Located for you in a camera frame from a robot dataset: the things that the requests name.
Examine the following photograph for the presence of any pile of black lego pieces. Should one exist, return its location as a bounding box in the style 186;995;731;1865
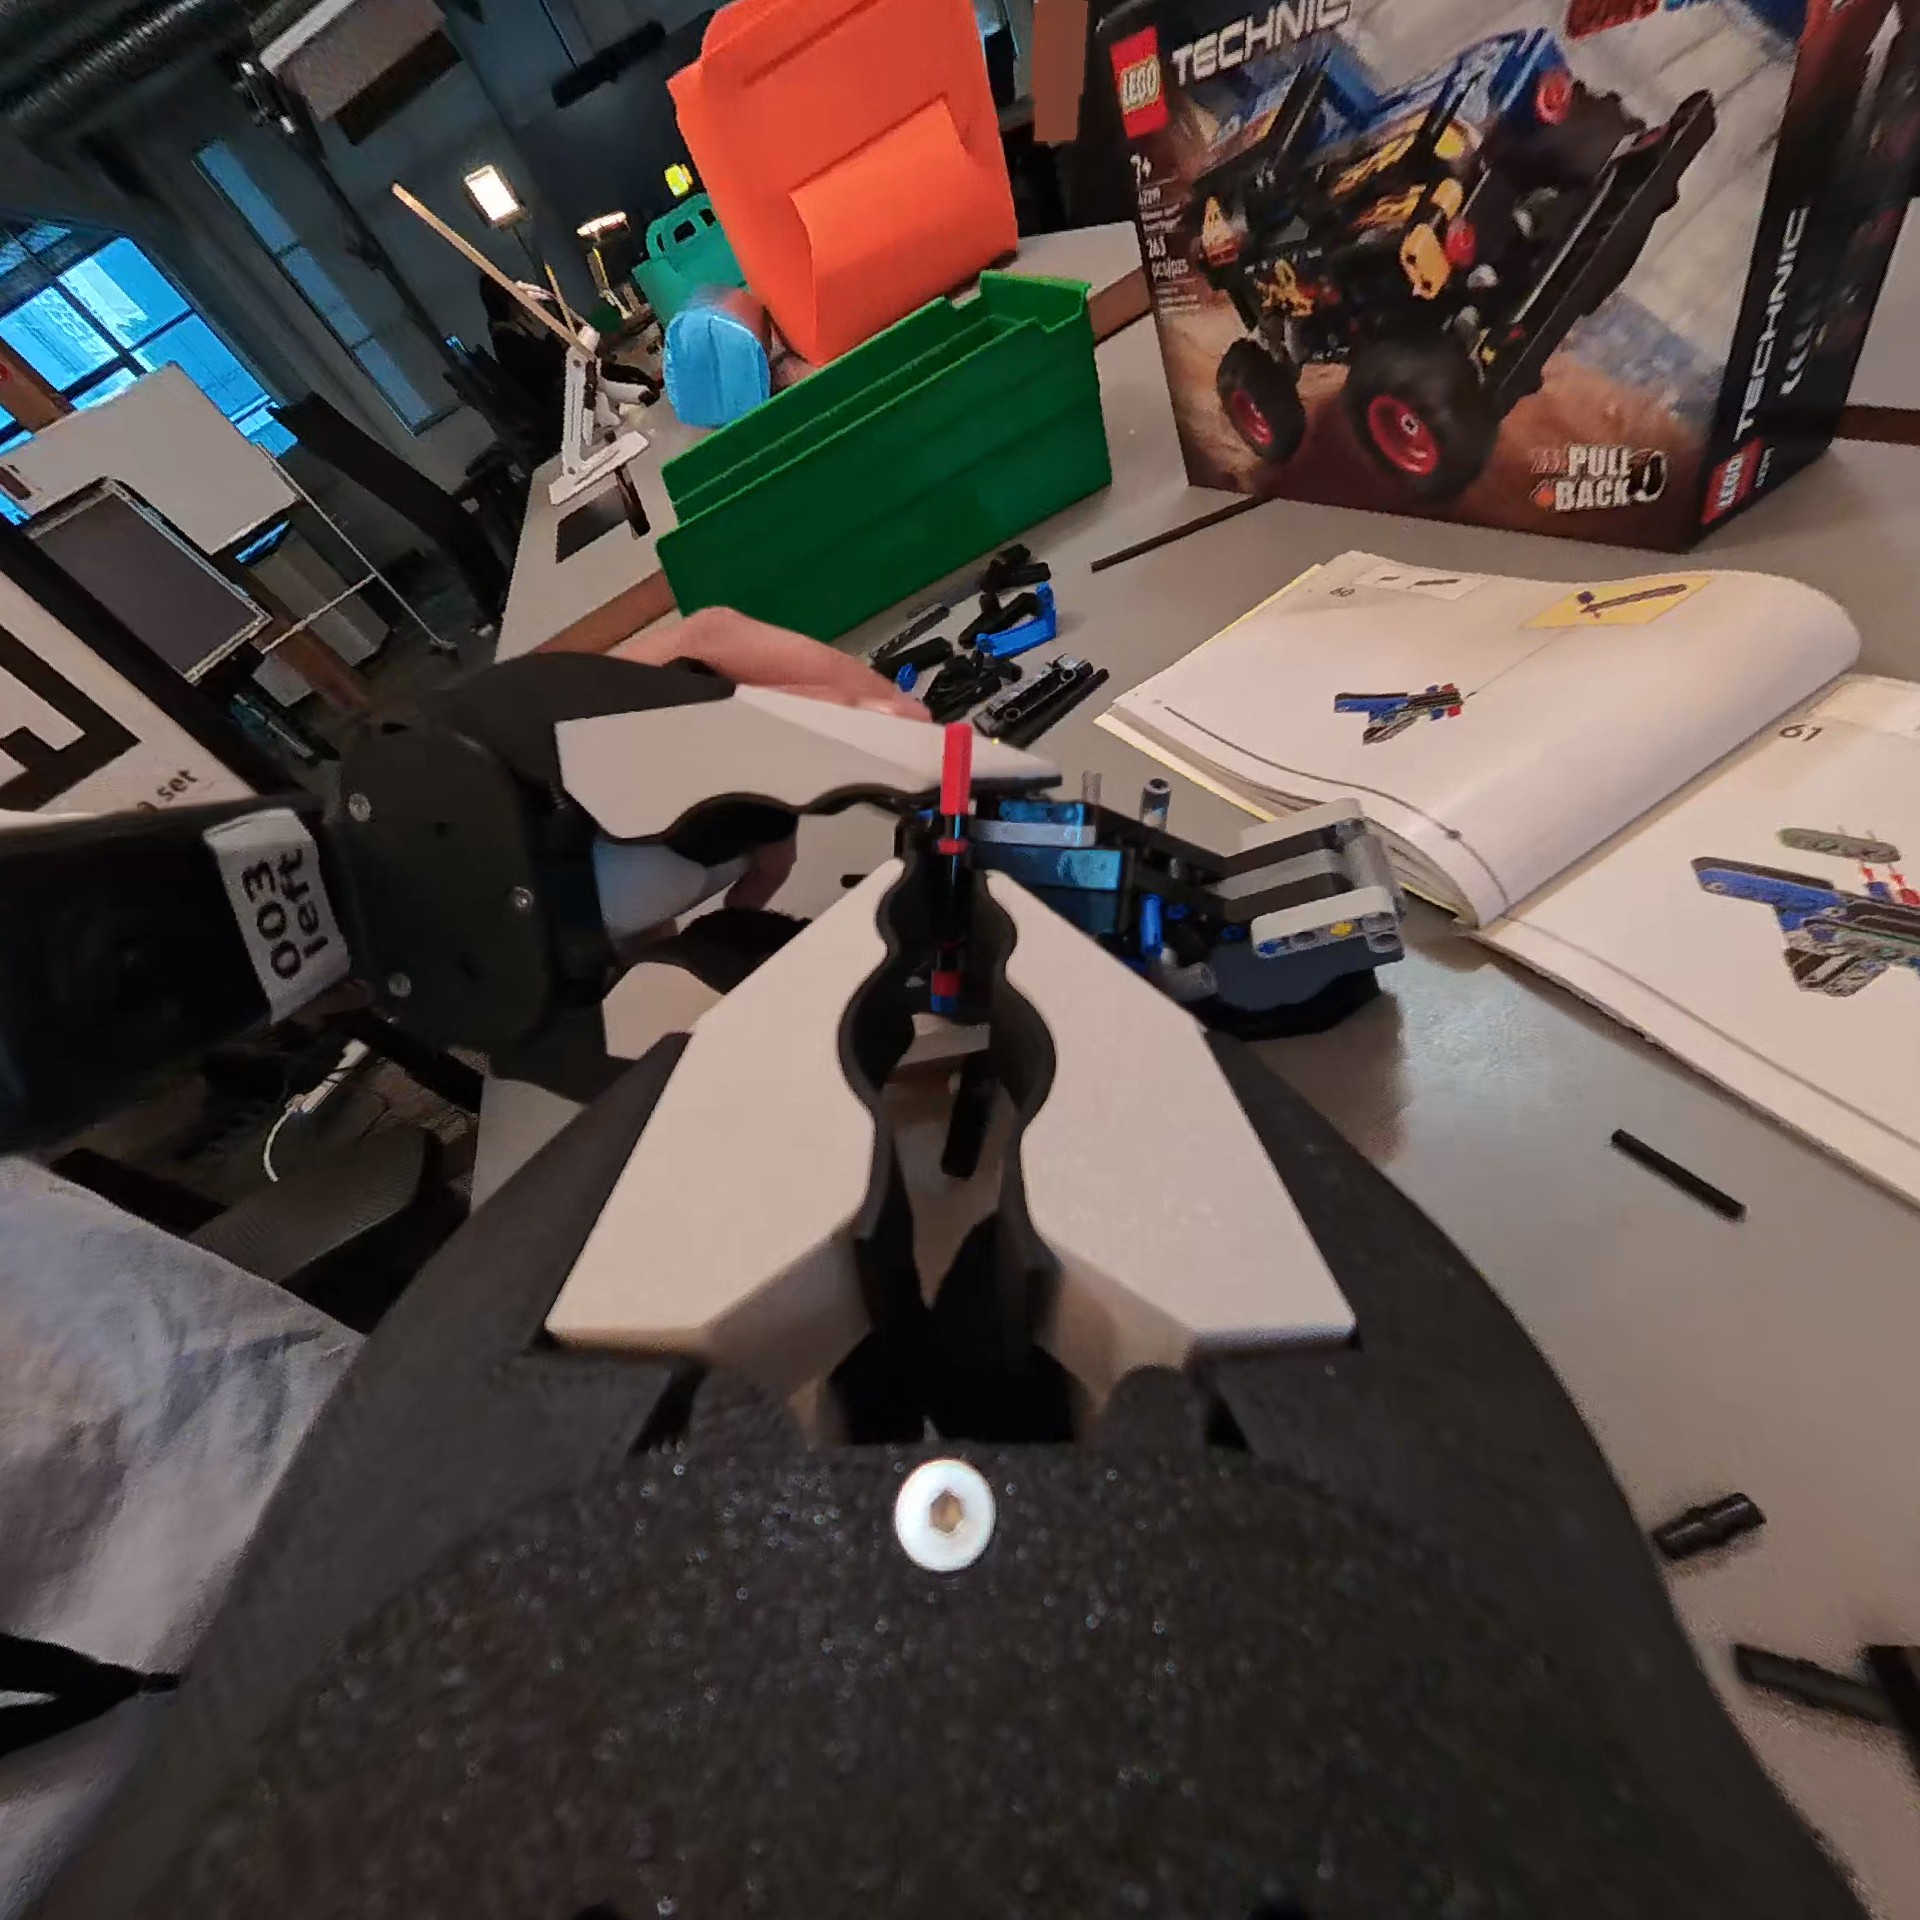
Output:
865;548;1114;752

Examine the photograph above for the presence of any black white marker sign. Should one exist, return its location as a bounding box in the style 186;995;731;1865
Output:
0;572;260;821

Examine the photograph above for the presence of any black shoulder strap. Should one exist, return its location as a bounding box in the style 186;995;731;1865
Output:
0;1631;185;1762

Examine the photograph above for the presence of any green basket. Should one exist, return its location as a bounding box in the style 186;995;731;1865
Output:
630;196;752;342

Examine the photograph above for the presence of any whiteboard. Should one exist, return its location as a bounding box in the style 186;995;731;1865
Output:
0;364;302;559

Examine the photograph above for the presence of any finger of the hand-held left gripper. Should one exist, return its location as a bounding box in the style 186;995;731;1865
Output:
587;835;717;947
550;680;1060;868

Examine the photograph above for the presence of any wooden stick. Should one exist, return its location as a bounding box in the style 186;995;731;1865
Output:
389;183;595;356

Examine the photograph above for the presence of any thin dark rod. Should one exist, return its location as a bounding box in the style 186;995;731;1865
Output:
1089;493;1271;576

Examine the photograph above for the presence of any blue cylinder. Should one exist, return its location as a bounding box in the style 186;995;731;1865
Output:
664;293;776;433

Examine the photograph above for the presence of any lego set box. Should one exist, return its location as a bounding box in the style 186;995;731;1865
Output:
1086;0;1920;555

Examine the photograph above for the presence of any green plastic bin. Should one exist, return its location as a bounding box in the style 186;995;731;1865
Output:
655;274;1115;652

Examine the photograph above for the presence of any short black lego axle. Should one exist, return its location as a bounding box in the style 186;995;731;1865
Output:
1609;1129;1750;1221

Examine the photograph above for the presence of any orange plastic container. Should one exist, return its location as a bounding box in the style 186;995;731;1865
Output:
666;0;1021;372

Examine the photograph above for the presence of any person's left hand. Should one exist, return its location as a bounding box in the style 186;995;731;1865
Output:
618;606;933;726

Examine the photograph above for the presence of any white stand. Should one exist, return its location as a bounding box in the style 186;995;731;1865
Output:
545;337;655;505

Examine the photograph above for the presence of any flat screen monitor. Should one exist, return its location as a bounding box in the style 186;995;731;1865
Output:
26;476;275;680

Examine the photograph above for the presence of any lego instruction booklet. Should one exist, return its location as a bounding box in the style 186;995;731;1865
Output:
1094;549;1920;1210

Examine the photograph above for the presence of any black blue lego chassis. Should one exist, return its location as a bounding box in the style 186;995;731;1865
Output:
896;774;1412;1043

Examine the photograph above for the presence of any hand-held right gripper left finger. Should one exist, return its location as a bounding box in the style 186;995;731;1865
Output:
544;858;920;1444

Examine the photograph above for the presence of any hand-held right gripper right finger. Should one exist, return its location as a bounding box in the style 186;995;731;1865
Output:
972;868;1361;1433

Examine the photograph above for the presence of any window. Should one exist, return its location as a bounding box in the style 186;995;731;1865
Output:
0;225;202;453

